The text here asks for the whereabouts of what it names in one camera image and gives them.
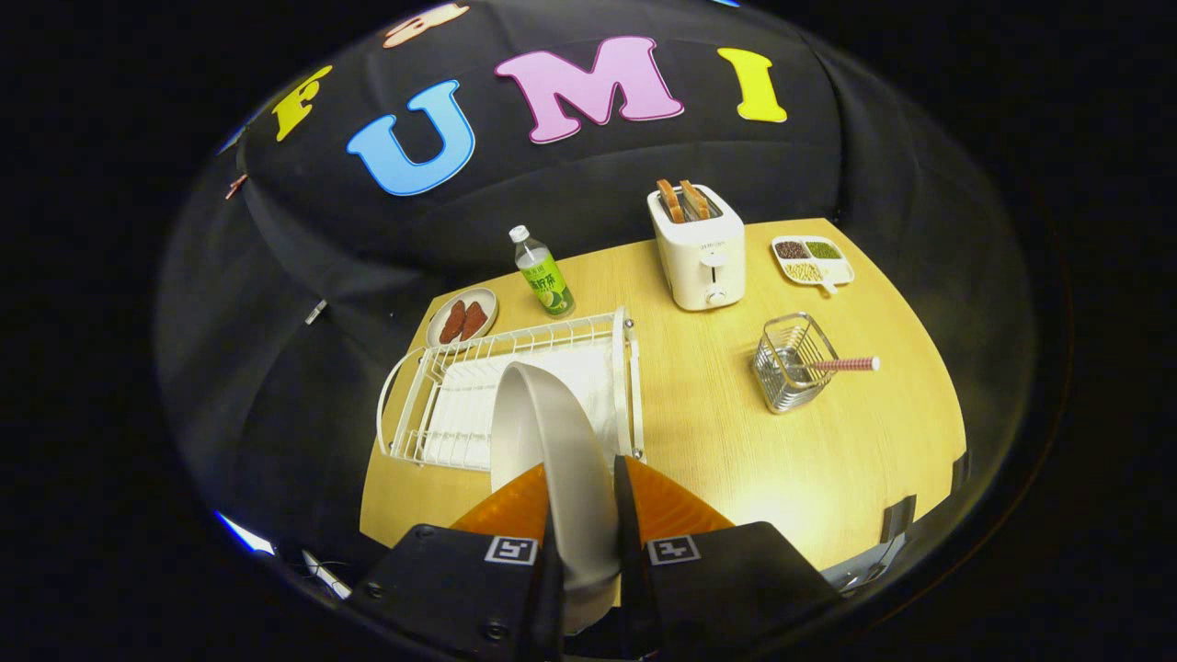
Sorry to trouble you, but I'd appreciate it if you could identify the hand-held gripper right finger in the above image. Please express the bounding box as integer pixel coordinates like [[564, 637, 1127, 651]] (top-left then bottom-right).
[[611, 454, 842, 658]]

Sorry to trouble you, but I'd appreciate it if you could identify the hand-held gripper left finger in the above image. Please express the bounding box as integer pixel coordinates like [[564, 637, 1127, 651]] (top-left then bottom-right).
[[348, 462, 566, 662]]

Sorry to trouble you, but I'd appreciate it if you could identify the beige round plate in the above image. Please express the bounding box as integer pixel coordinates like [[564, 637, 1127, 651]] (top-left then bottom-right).
[[489, 361, 622, 635]]

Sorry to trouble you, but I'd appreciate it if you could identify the white wire dish rack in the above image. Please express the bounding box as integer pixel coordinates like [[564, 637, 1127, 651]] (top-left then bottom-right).
[[376, 307, 646, 473]]

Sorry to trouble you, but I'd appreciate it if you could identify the metal wire basket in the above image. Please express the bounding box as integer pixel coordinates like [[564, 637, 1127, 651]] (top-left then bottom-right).
[[752, 313, 840, 415]]

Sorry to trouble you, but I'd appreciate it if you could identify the small plate with meat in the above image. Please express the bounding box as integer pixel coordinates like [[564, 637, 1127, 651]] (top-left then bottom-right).
[[426, 287, 499, 348]]

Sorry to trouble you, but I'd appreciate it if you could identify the white divided bean dish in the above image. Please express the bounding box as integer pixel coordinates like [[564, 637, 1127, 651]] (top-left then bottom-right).
[[771, 235, 855, 296]]

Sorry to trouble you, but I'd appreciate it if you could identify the green label drink bottle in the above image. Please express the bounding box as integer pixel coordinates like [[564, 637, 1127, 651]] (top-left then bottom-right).
[[509, 225, 577, 319]]

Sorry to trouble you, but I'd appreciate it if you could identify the white toaster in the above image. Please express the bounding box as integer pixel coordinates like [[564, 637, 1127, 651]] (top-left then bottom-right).
[[647, 184, 747, 312]]

